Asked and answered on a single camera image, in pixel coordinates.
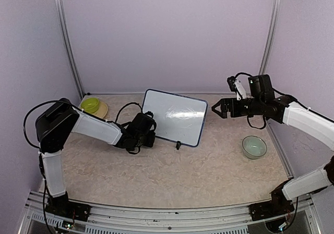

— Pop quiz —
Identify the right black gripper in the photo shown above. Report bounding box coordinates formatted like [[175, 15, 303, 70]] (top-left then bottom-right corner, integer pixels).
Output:
[[212, 97, 265, 118]]

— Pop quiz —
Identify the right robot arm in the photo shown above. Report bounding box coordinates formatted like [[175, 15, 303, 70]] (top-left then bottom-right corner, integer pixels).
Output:
[[211, 74, 333, 215]]

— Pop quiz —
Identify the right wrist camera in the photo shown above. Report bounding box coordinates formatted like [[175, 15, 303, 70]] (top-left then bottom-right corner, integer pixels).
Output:
[[227, 76, 247, 100]]

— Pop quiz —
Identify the lime green bowl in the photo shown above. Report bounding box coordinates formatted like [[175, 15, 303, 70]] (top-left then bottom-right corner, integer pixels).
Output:
[[80, 98, 100, 114]]

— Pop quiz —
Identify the front aluminium rail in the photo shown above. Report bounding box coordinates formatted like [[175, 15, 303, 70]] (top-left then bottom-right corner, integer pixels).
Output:
[[17, 191, 323, 233]]

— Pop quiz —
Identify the beige plate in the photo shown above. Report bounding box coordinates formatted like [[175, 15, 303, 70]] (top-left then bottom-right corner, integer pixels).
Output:
[[93, 101, 109, 119]]

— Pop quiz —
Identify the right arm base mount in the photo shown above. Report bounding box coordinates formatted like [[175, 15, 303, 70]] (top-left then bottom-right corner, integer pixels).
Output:
[[249, 198, 294, 221]]

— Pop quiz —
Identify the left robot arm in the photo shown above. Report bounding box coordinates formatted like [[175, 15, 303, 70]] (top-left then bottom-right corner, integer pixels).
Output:
[[35, 98, 157, 216]]

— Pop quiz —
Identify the right aluminium frame post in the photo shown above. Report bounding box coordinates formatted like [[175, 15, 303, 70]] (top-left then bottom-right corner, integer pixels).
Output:
[[259, 0, 281, 75]]

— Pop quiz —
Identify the pale green glass bowl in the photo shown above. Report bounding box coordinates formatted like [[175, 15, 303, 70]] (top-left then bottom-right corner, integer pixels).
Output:
[[242, 135, 267, 159]]

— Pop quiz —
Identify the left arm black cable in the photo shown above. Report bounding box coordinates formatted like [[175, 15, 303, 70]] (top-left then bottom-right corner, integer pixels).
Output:
[[22, 100, 157, 234]]

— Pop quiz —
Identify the left aluminium frame post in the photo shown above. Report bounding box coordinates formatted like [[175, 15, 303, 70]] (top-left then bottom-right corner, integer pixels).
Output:
[[55, 0, 85, 99]]

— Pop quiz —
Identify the aluminium frame post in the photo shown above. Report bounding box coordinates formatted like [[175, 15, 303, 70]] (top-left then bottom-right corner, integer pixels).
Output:
[[55, 0, 85, 99], [259, 0, 281, 75]]

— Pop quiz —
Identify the small blue-framed whiteboard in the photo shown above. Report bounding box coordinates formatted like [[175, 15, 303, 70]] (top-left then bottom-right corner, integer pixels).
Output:
[[142, 89, 208, 147]]

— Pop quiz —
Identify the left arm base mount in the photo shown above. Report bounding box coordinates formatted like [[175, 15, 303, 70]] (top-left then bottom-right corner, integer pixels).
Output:
[[45, 195, 91, 222]]

